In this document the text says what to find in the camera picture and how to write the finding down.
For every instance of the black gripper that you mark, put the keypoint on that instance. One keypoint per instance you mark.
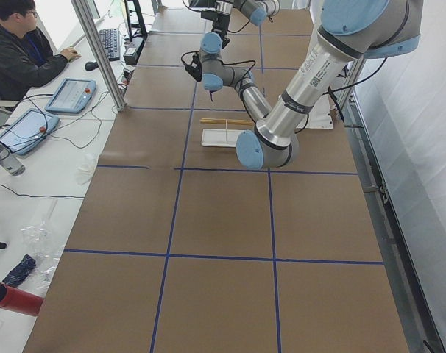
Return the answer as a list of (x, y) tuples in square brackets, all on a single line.
[(219, 25)]

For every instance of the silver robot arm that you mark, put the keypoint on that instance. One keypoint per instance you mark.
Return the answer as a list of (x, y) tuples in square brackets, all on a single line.
[(254, 11), (349, 30)]

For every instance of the front wooden rack rod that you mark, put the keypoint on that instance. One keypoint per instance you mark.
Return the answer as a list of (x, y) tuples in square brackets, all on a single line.
[(239, 122)]

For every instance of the white towel rack base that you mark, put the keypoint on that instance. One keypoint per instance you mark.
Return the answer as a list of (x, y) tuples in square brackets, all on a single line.
[(220, 137)]

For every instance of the black computer box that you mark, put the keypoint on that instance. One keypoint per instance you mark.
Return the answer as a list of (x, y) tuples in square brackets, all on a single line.
[(133, 51)]

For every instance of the black keyboard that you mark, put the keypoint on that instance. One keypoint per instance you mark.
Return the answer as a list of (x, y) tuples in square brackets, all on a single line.
[(110, 40)]

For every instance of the black computer mouse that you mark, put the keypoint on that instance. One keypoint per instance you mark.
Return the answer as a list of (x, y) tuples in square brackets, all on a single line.
[(90, 66)]

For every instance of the far blue teach pendant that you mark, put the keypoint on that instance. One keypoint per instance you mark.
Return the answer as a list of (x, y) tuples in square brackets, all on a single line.
[(72, 96)]

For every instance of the blue teach pendant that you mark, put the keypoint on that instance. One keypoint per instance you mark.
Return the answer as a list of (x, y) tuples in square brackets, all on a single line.
[(28, 131), (72, 96)]

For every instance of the person in black hoodie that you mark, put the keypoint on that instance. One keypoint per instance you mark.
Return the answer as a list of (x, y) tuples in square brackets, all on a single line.
[(26, 57)]

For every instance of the near blue teach pendant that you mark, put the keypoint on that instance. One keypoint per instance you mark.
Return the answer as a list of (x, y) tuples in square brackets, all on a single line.
[(28, 131)]

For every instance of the grey water bottle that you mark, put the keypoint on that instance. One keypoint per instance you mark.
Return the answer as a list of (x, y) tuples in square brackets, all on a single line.
[(9, 162)]

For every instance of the clear crumpled plastic wrap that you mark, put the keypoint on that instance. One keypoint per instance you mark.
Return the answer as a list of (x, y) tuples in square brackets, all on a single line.
[(44, 244)]

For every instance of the dark blue folded umbrella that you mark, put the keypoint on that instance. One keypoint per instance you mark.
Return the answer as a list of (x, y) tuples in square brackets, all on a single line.
[(19, 273)]

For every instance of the red cylinder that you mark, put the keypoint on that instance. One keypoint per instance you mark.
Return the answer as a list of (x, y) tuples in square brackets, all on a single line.
[(19, 301)]

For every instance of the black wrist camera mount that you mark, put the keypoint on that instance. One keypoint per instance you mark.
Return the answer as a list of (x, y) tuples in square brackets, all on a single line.
[(194, 67)]

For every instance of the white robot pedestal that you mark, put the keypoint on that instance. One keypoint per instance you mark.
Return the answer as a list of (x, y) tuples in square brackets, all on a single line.
[(319, 116)]

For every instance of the aluminium frame post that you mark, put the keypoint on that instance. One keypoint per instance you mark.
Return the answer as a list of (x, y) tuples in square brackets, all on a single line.
[(85, 18)]

